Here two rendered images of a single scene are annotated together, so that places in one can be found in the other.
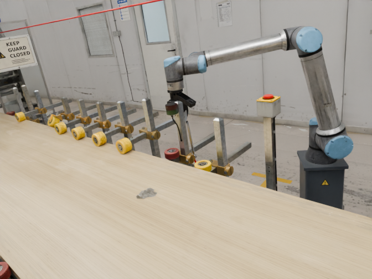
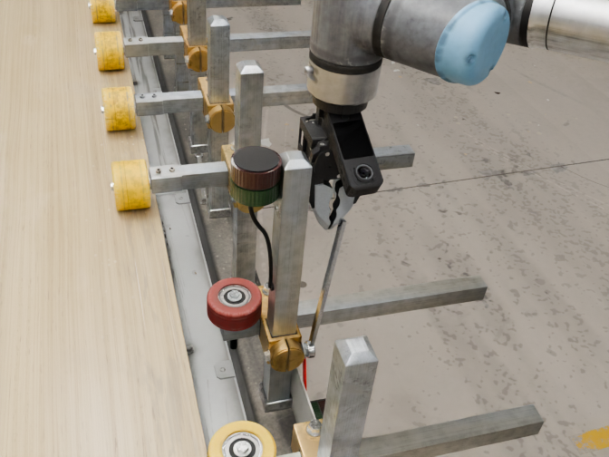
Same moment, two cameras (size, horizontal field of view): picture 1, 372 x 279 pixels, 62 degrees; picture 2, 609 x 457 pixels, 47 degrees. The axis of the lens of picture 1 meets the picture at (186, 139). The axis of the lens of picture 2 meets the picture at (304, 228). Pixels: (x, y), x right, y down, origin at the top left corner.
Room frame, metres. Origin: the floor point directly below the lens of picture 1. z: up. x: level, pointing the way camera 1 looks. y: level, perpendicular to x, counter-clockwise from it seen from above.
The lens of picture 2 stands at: (0.90, -0.31, 1.63)
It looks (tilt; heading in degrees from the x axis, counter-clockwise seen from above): 39 degrees down; 26
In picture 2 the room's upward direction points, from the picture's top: 6 degrees clockwise
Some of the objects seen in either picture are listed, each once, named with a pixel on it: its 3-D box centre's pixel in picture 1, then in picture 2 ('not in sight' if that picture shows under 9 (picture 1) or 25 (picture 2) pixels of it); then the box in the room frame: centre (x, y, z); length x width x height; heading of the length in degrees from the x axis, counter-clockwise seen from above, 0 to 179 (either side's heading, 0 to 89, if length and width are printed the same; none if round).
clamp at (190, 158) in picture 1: (182, 157); (275, 326); (1.55, 0.03, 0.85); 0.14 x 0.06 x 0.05; 45
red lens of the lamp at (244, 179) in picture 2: (171, 106); (256, 167); (1.50, 0.05, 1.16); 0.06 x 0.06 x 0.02
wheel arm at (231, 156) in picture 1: (227, 160); (390, 450); (1.45, -0.20, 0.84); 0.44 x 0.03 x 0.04; 135
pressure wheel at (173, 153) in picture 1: (172, 159); (234, 320); (1.52, 0.09, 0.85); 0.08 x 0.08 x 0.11
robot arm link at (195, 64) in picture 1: (194, 65); (445, 30); (1.65, -0.10, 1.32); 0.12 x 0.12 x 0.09; 86
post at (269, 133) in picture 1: (271, 164); not in sight; (1.17, -0.35, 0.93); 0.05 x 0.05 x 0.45; 45
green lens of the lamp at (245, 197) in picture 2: (171, 110); (255, 184); (1.50, 0.05, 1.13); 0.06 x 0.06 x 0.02
